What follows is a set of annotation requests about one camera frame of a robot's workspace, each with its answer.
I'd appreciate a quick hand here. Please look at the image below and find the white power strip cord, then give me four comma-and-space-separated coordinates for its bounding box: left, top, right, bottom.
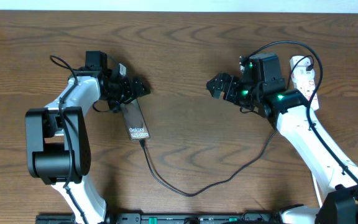
311, 174, 323, 208

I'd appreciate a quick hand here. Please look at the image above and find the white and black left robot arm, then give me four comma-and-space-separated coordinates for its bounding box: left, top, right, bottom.
25, 69, 150, 223

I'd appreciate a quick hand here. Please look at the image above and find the black mounting rail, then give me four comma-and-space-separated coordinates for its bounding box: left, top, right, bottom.
35, 212, 284, 224

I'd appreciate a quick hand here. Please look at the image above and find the white power strip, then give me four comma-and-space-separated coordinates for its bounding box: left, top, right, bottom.
290, 55, 315, 100

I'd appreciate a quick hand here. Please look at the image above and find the black USB charging cable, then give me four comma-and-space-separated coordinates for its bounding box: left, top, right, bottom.
138, 54, 315, 198

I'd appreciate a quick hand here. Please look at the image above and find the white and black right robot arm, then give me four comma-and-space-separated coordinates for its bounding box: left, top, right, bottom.
206, 53, 358, 223

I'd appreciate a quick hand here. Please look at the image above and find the Galaxy S25 Ultra smartphone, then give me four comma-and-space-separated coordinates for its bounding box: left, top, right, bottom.
121, 100, 150, 141

